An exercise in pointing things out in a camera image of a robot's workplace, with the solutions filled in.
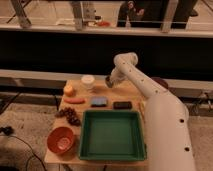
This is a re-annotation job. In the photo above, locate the blue cup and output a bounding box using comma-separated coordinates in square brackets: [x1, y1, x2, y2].
[105, 76, 110, 88]

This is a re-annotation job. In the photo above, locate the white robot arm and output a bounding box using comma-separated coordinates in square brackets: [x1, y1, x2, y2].
[108, 52, 196, 171]

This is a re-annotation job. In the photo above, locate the green plastic tray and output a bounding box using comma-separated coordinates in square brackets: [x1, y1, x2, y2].
[78, 110, 146, 161]

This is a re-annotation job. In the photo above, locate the blue sponge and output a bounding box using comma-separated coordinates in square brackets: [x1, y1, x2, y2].
[90, 97, 107, 107]

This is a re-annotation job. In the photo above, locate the black rectangular block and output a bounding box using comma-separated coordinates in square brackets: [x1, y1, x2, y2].
[113, 101, 132, 109]

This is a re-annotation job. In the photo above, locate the white cup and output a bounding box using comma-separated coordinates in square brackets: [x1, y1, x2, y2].
[81, 75, 95, 90]

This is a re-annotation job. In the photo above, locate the yellow banana toy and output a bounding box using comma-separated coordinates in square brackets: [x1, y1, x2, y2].
[138, 102, 145, 117]

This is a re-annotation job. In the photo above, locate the orange sausage toy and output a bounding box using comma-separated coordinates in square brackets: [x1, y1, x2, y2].
[64, 98, 85, 104]

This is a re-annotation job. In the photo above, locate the maroon cup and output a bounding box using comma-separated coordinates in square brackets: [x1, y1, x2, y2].
[151, 77, 169, 89]

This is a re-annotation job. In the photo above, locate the purple grape bunch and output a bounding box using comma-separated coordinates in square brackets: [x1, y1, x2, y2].
[55, 107, 81, 126]

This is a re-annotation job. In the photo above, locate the person in background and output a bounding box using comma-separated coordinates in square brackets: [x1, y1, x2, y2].
[116, 1, 145, 27]

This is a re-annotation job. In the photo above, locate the orange bowl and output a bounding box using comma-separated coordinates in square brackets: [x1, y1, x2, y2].
[47, 127, 75, 155]

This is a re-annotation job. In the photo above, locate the black floor cable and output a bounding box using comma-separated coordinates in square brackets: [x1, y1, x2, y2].
[0, 126, 48, 171]

